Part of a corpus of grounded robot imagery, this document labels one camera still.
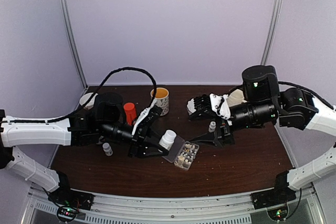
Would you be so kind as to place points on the aluminium frame post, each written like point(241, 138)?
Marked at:
point(271, 32)
point(72, 43)

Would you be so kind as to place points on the white ceramic bowl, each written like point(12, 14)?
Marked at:
point(86, 101)

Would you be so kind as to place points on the aluminium frame post left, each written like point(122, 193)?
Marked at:
point(72, 43)

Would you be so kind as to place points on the orange pill bottle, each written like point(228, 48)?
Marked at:
point(130, 111)

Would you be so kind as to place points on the white pills in organizer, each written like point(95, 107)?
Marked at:
point(187, 155)

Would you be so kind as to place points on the clear plastic pill organizer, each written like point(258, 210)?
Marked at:
point(175, 150)

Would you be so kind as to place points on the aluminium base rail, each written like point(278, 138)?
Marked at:
point(234, 208)

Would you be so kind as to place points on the yellow-lined patterned mug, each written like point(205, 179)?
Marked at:
point(162, 99)

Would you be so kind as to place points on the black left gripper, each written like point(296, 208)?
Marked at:
point(140, 141)

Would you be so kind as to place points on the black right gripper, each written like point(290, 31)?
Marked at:
point(217, 136)

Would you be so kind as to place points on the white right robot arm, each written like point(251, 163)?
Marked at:
point(261, 99)

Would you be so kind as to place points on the aluminium frame post right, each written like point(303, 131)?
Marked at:
point(271, 32)

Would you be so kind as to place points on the white ribbed cup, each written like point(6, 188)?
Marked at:
point(236, 98)

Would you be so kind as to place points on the small white pill bottle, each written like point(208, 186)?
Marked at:
point(107, 149)

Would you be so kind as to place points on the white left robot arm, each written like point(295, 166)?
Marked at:
point(106, 119)

